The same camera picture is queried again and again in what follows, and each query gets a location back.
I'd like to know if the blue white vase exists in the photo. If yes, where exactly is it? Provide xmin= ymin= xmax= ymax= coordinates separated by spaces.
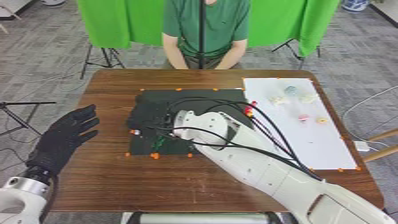
xmin=341 ymin=0 xmax=372 ymax=14

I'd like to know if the wooden chair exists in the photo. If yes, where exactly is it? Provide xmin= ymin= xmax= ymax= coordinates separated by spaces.
xmin=361 ymin=127 xmax=398 ymax=163

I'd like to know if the black pole stand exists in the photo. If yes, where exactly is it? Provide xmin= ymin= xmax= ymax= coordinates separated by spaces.
xmin=197 ymin=0 xmax=208 ymax=70

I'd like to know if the white flower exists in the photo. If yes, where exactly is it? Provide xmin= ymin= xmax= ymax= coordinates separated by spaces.
xmin=267 ymin=95 xmax=290 ymax=107
xmin=299 ymin=93 xmax=320 ymax=104

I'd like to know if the white sheet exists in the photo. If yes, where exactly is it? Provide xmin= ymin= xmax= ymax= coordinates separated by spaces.
xmin=242 ymin=77 xmax=363 ymax=172

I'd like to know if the green sprig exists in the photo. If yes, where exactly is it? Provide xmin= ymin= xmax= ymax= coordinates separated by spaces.
xmin=151 ymin=135 xmax=167 ymax=150

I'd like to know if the person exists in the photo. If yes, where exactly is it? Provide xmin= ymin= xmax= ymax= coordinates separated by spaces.
xmin=160 ymin=0 xmax=253 ymax=71

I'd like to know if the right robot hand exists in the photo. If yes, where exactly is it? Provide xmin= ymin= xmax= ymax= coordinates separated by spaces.
xmin=125 ymin=94 xmax=174 ymax=135

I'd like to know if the black folding stand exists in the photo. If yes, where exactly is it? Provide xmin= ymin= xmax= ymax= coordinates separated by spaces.
xmin=0 ymin=100 xmax=59 ymax=137

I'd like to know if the white power adapter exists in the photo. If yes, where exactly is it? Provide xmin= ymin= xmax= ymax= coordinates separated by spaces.
xmin=352 ymin=140 xmax=373 ymax=153

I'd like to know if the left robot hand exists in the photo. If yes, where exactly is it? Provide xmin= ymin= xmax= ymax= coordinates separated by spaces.
xmin=23 ymin=104 xmax=102 ymax=178

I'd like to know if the dark mat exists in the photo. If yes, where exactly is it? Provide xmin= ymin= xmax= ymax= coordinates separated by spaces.
xmin=125 ymin=88 xmax=258 ymax=157

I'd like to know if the black tripod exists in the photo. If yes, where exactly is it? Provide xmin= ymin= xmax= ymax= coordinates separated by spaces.
xmin=270 ymin=37 xmax=324 ymax=70
xmin=78 ymin=43 xmax=128 ymax=80

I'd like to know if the pale grey bar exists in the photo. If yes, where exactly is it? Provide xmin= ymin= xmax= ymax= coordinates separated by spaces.
xmin=126 ymin=211 xmax=288 ymax=224

